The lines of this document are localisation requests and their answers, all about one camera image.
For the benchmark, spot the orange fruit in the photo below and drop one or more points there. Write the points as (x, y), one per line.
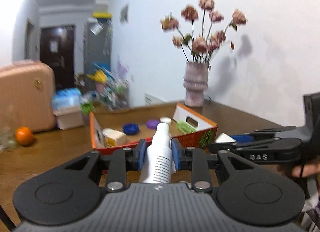
(24, 136)

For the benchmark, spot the grey refrigerator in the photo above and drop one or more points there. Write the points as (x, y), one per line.
(96, 52)

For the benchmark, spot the pink bin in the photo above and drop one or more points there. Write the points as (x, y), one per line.
(100, 87)

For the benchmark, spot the white tape roll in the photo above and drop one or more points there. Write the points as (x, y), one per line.
(225, 138)

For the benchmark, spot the yellow box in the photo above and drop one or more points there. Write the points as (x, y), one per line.
(102, 15)

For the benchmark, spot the person's patterned clothing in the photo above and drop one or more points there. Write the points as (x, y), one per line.
(312, 214)

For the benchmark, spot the blue lid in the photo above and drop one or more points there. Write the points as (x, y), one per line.
(130, 128)

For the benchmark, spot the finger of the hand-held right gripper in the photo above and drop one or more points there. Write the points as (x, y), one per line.
(262, 150)
(272, 132)

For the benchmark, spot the bunch of dried pink roses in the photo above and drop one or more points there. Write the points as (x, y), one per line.
(200, 44)

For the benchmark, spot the blue tissue pack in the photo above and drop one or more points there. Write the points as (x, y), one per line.
(66, 99)

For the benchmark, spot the clear plastic bag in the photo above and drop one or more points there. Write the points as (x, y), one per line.
(7, 139)

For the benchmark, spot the dark brown door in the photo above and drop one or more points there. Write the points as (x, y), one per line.
(57, 57)

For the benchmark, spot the orange cardboard box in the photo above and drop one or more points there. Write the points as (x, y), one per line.
(192, 138)

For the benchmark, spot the white jar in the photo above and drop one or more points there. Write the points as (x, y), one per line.
(166, 120)

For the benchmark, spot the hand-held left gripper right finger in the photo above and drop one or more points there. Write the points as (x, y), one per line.
(175, 155)

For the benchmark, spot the purple wrapping paper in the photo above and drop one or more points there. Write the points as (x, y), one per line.
(123, 68)

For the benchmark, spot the paper sheet on refrigerator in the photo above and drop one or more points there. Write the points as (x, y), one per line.
(96, 27)

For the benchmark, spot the purple lid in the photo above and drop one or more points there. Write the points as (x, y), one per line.
(153, 124)

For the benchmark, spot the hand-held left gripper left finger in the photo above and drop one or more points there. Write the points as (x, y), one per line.
(142, 153)

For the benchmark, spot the person's right hand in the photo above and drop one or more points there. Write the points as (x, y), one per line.
(302, 170)

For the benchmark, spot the small pale cardboard box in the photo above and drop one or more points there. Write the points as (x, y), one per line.
(70, 120)

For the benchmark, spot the white plastic bag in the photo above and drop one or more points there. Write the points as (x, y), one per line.
(88, 98)

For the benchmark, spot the pink suitcase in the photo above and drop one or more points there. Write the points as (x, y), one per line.
(25, 97)

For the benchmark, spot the pink ceramic vase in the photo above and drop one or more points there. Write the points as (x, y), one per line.
(196, 84)

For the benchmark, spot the wall picture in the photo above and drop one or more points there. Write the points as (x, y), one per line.
(124, 13)

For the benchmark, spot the white spray bottle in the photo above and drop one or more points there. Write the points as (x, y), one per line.
(160, 154)

